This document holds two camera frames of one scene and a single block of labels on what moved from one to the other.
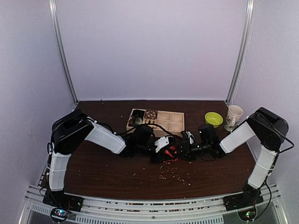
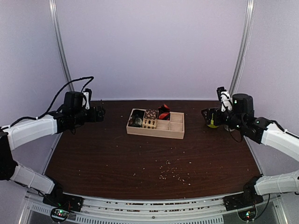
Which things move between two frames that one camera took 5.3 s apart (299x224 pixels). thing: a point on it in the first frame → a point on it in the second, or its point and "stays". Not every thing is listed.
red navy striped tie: x=172 y=152 → x=164 y=113
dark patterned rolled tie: x=135 y=120 stays
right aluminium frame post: x=246 y=35 stays
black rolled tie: x=138 y=113 stays
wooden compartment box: x=173 y=122 stays
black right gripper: x=186 y=154 → x=217 y=121
